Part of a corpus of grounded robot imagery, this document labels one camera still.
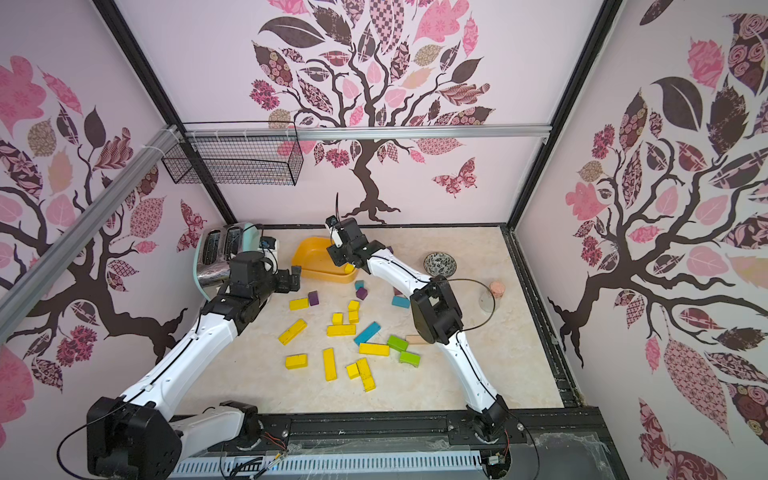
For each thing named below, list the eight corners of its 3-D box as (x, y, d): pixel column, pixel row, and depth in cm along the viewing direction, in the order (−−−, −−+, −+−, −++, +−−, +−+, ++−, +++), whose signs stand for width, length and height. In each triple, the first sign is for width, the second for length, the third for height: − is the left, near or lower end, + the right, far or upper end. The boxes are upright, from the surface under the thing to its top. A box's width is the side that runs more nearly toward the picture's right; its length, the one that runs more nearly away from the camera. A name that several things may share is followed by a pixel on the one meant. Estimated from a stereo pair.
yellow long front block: (365, 393, 82) (364, 391, 80) (355, 363, 87) (354, 360, 86) (377, 388, 83) (376, 386, 81) (366, 358, 88) (366, 356, 86)
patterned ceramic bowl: (424, 277, 107) (426, 269, 103) (423, 260, 112) (424, 252, 108) (454, 277, 107) (457, 269, 103) (451, 260, 112) (454, 252, 108)
